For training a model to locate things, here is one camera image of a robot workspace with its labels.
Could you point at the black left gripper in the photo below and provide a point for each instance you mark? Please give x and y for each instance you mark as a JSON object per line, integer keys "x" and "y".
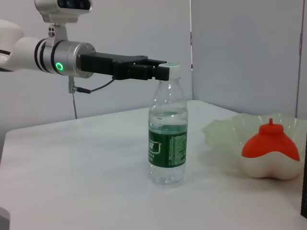
{"x": 100, "y": 63}

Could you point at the clear green-label water bottle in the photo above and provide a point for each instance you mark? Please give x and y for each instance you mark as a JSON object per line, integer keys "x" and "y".
{"x": 168, "y": 148}

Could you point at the orange toy fruit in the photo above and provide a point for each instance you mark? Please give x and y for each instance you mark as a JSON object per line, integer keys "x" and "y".
{"x": 271, "y": 143}

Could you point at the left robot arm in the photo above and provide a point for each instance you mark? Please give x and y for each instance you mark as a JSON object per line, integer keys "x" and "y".
{"x": 26, "y": 55}

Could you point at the translucent green fruit plate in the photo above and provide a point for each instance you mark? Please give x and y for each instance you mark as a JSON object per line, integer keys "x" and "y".
{"x": 227, "y": 143}

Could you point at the black mesh pen holder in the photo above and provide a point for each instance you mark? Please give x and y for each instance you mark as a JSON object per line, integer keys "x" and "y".
{"x": 304, "y": 179}

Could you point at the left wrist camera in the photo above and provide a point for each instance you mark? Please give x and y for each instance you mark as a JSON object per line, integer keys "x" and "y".
{"x": 62, "y": 9}

